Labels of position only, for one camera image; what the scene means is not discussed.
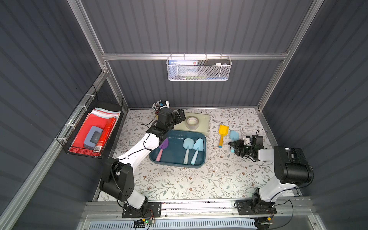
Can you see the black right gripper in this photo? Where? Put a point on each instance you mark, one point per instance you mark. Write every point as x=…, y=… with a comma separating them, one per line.
x=240, y=146

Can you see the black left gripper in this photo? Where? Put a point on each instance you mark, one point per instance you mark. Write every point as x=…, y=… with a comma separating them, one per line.
x=177, y=117

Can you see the light blue shovel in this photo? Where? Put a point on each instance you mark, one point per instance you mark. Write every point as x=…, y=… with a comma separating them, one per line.
x=234, y=136
x=188, y=145
x=198, y=146

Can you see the purple shovel pink handle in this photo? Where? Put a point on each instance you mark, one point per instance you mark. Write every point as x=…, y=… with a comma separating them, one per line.
x=162, y=147

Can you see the yellow toy shovel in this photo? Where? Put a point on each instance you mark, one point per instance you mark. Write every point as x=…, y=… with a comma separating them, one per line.
x=223, y=131

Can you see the teal plastic storage tray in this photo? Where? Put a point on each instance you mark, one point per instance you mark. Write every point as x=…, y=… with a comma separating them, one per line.
x=174, y=154

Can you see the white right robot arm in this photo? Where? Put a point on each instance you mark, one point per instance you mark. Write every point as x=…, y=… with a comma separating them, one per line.
x=291, y=169

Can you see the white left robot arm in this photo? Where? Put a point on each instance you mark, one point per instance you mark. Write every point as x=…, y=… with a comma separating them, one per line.
x=117, y=178

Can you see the blue white box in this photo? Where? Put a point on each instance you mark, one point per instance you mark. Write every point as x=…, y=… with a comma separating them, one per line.
x=182, y=69

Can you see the grey blue stapler box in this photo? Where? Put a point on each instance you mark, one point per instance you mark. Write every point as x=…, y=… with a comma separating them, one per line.
x=92, y=137

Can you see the bundle of pencils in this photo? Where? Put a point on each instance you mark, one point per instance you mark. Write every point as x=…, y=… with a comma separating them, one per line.
x=156, y=107

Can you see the clear tape roll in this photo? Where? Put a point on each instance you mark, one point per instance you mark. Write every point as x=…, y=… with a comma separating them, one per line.
x=192, y=123

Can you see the pale green flat board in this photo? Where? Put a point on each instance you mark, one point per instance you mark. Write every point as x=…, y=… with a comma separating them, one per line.
x=203, y=123

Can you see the red book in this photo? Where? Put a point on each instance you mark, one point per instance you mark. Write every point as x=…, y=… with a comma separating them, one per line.
x=110, y=125

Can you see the black device in basket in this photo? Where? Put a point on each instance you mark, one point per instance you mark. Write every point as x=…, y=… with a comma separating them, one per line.
x=218, y=67

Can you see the red folder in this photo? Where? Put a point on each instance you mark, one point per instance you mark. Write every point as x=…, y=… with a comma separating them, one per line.
x=98, y=117

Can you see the white vent grille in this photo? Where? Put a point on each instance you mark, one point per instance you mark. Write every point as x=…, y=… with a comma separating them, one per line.
x=179, y=224

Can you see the small green circuit board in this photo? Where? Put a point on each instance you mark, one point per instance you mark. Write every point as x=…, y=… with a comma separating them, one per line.
x=143, y=223

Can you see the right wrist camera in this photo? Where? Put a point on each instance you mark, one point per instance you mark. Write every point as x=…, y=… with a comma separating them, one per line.
x=247, y=140

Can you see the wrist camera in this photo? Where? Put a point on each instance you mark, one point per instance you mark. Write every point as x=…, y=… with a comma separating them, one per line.
x=247, y=140
x=164, y=104

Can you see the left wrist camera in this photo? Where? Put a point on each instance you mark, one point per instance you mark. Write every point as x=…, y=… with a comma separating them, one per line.
x=164, y=104

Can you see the white mesh wall basket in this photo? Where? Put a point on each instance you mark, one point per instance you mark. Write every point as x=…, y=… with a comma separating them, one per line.
x=201, y=68

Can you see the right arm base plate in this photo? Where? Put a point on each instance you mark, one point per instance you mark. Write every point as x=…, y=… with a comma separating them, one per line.
x=250, y=207

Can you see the aluminium front rail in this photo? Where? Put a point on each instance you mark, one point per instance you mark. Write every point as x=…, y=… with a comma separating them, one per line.
x=168, y=208

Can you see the black wire side basket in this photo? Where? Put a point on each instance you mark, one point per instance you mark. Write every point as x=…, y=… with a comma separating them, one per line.
x=96, y=99

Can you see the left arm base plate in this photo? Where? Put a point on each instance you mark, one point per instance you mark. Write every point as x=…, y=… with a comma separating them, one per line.
x=141, y=209

